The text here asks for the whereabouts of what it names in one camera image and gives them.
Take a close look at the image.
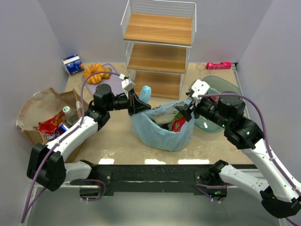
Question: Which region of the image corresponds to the blue white milk carton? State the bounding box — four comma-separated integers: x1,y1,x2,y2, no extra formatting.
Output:
62,54,84,75

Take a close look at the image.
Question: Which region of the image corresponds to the glazed bundt cake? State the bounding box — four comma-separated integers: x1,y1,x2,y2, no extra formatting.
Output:
84,63,106,85

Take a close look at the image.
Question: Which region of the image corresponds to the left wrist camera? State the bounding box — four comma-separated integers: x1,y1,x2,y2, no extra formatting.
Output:
119,73,135,97

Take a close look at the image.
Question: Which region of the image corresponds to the lavender cutting board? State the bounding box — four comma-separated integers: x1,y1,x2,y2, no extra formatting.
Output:
82,63,124,95

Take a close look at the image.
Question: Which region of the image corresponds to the pink box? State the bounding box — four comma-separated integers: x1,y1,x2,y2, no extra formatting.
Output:
206,61,232,70

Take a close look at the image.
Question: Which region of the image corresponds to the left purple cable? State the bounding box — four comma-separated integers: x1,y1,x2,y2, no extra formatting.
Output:
20,71,125,224

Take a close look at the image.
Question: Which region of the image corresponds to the green label water bottle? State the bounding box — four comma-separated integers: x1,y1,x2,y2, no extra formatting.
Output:
63,106,78,126

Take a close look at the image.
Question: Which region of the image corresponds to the light blue plastic bag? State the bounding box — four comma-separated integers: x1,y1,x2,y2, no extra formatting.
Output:
130,100,195,151

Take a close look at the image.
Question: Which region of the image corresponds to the clear green food container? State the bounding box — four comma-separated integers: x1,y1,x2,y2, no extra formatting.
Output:
194,75,242,133

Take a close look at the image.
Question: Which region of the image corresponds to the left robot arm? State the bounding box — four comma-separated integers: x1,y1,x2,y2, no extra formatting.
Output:
27,84,151,191

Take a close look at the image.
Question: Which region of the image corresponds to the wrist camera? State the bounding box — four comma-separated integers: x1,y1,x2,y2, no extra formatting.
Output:
119,73,135,97
187,79,210,106

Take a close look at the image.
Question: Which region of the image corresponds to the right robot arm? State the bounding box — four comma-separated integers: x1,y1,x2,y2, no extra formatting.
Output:
176,92,301,218

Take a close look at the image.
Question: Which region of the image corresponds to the white radish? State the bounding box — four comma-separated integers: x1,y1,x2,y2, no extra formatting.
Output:
154,114,175,125

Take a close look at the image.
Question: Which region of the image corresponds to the red grape bunch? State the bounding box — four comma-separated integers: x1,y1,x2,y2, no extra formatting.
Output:
211,97,219,104

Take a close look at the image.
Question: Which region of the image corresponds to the red bull can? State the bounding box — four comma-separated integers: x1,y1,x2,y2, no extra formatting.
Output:
57,122,71,135

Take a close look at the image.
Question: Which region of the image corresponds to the bread slice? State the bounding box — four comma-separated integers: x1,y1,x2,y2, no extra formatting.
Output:
103,67,111,80

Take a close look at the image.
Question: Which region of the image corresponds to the black base frame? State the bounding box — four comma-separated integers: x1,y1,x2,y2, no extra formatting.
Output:
71,161,233,200

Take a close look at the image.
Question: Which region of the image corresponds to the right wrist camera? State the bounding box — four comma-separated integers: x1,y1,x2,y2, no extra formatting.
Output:
187,79,210,106

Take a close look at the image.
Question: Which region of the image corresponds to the red dragon fruit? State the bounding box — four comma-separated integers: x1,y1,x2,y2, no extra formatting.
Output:
172,117,186,132

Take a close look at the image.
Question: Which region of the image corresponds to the white wire wooden shelf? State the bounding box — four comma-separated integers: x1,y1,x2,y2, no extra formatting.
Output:
120,0,197,99

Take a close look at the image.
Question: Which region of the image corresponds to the red candy bag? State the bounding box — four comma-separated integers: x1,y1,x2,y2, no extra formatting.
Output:
38,111,64,142

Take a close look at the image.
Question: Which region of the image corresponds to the brown paper grocery bag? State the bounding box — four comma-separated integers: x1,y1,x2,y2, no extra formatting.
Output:
16,88,82,145

